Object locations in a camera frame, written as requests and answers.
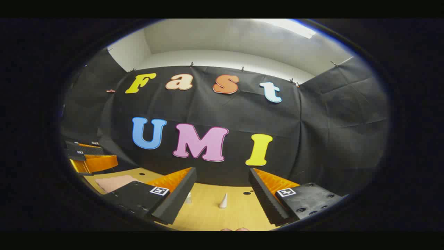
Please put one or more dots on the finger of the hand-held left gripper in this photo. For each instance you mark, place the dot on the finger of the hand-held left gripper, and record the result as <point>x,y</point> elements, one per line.
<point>90,150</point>
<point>100,163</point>

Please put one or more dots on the white pump bottle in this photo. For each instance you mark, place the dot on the white pump bottle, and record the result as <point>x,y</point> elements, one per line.
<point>188,198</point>

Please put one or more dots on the white squeeze tube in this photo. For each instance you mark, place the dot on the white squeeze tube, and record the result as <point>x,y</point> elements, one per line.
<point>223,202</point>

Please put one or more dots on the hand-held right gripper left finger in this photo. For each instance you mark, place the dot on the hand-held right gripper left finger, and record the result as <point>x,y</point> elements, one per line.
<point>178,199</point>

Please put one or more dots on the black backdrop cloth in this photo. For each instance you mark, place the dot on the black backdrop cloth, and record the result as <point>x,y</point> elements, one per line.
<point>312,121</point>

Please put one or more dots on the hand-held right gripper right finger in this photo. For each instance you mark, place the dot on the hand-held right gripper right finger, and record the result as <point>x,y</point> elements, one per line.
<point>265,198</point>

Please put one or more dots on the small pink suitcase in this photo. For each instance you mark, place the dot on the small pink suitcase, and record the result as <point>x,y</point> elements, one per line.
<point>114,183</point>

